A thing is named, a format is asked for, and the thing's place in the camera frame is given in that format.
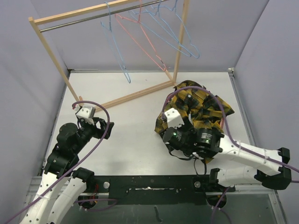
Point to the blue hanger of white shirt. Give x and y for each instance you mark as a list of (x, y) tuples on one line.
[(134, 12)]

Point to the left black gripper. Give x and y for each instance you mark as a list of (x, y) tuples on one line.
[(103, 123)]

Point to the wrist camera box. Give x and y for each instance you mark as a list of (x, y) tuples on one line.
[(174, 117), (85, 113)]

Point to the pink hanger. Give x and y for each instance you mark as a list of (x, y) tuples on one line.
[(135, 30)]

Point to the yellow plaid shirt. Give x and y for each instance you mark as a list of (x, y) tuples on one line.
[(206, 114)]

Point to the blue hanger of yellow shirt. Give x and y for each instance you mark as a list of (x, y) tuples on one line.
[(112, 43)]

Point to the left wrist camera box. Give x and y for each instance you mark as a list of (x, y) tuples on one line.
[(85, 113)]

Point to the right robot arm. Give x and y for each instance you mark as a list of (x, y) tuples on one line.
[(260, 166)]

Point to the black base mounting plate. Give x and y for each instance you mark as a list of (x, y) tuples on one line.
[(154, 189)]

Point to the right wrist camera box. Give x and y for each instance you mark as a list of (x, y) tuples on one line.
[(174, 117)]

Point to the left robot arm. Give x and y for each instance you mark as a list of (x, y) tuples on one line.
[(61, 183)]

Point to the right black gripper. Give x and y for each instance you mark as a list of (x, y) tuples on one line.
[(187, 125)]

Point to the wooden clothes rack frame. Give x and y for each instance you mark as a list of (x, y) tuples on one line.
[(35, 23)]

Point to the light blue wire hanger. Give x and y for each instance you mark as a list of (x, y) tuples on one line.
[(155, 14)]

